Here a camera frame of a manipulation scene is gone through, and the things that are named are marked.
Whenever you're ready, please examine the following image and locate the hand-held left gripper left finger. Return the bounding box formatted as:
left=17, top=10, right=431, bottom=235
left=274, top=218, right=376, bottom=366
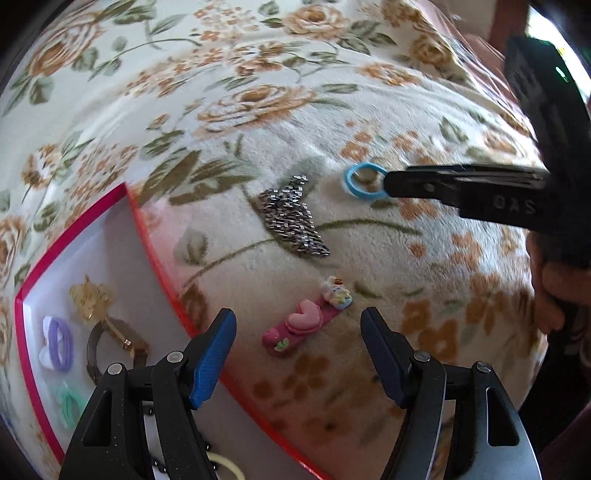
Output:
left=58, top=308, right=238, bottom=480

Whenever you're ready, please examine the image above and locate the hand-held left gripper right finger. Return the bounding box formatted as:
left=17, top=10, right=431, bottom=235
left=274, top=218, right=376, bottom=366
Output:
left=360, top=307, right=543, bottom=480

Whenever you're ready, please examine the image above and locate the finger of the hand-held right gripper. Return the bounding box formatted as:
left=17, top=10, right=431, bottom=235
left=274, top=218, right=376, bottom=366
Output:
left=382, top=169, right=549, bottom=230
left=406, top=163, right=551, bottom=182

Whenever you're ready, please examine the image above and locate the blue plastic ring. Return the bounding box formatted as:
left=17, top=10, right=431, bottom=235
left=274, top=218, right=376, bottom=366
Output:
left=342, top=162, right=389, bottom=201

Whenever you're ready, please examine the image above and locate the pink heart hair clip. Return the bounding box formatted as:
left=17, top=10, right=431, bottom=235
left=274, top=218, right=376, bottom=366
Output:
left=261, top=276, right=354, bottom=355

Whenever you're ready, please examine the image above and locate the yellow plastic ring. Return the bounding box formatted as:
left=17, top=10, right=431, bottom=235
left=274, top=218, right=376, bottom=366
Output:
left=205, top=452, right=247, bottom=480

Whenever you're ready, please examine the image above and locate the dark bead bracelet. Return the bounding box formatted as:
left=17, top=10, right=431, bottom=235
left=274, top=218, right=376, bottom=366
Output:
left=141, top=404, right=215, bottom=480

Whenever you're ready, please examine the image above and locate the brown metal bangle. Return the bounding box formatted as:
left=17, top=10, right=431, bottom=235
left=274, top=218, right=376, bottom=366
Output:
left=85, top=318, right=151, bottom=384

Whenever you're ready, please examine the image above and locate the yellow translucent hair claw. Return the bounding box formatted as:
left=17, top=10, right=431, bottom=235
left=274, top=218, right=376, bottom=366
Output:
left=69, top=276, right=115, bottom=324

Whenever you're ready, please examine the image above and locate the green hair tie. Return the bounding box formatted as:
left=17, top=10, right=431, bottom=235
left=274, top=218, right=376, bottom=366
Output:
left=52, top=381, right=90, bottom=423

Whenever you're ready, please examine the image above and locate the purple bow hair tie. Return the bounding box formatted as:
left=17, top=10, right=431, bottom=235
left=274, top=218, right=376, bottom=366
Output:
left=39, top=315, right=75, bottom=372

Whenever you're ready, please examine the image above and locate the red cardboard box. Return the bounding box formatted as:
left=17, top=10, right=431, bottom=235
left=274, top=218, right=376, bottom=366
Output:
left=14, top=182, right=333, bottom=480

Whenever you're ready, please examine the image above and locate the person's right hand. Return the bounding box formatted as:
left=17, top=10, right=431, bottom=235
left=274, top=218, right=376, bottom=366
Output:
left=527, top=231, right=578, bottom=335

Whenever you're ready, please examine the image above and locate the silver sequin hair clip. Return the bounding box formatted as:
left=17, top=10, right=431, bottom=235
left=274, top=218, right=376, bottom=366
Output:
left=256, top=174, right=331, bottom=257

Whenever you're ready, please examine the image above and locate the floral fleece blanket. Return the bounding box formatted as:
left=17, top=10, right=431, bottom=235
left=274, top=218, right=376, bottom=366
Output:
left=0, top=0, right=555, bottom=480

